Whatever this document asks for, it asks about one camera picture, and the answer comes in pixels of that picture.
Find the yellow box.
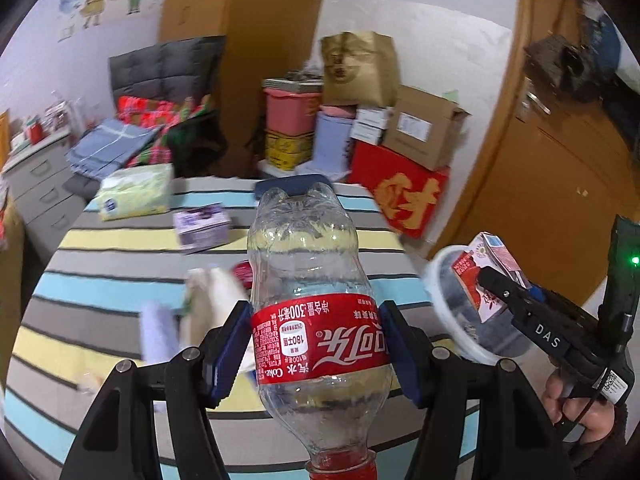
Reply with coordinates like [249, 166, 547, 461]
[263, 130, 316, 171]

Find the grey drawer cabinet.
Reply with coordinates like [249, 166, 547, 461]
[0, 130, 90, 262]

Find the brown cardboard carton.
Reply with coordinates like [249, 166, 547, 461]
[0, 192, 26, 366]

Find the light blue container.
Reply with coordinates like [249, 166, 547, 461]
[310, 105, 358, 175]

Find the person's right hand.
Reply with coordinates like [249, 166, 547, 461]
[544, 372, 617, 444]

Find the brown paper bag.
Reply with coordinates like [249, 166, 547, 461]
[320, 31, 401, 107]

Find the white plastic bin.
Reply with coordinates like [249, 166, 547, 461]
[422, 245, 532, 367]

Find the purple box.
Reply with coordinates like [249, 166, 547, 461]
[173, 203, 232, 254]

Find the dark hanging bag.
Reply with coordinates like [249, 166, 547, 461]
[525, 35, 602, 102]

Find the cardboard box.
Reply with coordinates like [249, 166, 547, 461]
[382, 85, 472, 172]

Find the metal door handle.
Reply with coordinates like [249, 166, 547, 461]
[517, 77, 549, 122]

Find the pink plastic bin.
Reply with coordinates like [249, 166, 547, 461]
[263, 87, 323, 137]

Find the striped tablecloth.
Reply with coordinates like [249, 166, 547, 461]
[0, 176, 482, 480]

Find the black cloth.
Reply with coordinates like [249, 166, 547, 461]
[167, 109, 229, 178]

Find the grey padded chair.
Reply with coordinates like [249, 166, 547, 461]
[109, 36, 227, 111]

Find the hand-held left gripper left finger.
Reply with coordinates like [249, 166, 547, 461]
[60, 301, 253, 480]

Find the white paper bag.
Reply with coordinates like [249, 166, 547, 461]
[180, 267, 256, 376]

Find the navy blue pouch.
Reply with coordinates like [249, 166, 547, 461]
[254, 174, 329, 198]

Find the wooden wardrobe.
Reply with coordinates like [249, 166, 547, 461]
[159, 0, 332, 179]

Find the stack of books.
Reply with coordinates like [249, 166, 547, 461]
[262, 75, 324, 94]

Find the yellow-green tissue pack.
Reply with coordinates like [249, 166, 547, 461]
[96, 163, 174, 222]

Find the red plaid blanket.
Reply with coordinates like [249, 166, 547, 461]
[117, 95, 217, 168]

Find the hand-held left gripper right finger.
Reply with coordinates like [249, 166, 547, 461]
[378, 301, 576, 480]

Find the person's right forearm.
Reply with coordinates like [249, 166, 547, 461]
[567, 402, 632, 480]

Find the red drink carton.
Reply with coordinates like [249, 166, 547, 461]
[451, 232, 532, 323]

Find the stack of white boxes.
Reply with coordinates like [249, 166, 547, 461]
[350, 106, 394, 145]

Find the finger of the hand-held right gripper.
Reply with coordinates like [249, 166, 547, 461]
[477, 266, 548, 322]

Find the red container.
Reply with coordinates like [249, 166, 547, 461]
[26, 117, 47, 147]

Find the clear plastic bottle red label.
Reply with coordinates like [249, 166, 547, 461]
[247, 183, 393, 480]

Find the wooden door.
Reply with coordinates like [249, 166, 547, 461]
[425, 0, 640, 321]

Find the blue plaid cloth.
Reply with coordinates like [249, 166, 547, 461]
[66, 119, 161, 180]

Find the red gift box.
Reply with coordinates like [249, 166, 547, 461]
[346, 141, 450, 240]

